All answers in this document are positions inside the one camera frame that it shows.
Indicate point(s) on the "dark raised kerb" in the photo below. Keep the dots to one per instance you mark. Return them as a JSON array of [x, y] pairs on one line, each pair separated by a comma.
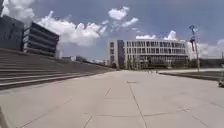
[[196, 75]]

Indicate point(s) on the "dark glass building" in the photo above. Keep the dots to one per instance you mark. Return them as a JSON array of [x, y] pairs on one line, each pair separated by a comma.
[[11, 33]]

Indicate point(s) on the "white building with window rows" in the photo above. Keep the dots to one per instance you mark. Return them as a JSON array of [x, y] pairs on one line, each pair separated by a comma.
[[153, 50]]

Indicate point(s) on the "tall lamp pole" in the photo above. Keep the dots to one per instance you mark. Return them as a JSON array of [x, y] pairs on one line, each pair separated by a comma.
[[196, 56]]

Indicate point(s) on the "grey banded building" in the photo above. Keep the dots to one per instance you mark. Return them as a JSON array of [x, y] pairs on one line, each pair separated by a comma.
[[41, 41]]

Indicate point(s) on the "pale concrete slab plaza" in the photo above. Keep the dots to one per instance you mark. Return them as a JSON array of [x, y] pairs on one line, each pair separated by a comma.
[[116, 100]]

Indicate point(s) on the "row of trees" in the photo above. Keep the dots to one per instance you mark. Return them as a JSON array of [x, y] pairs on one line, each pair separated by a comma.
[[210, 62]]

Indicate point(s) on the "wide grey stone steps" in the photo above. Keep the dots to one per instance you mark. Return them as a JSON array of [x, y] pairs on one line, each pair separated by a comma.
[[26, 70]]

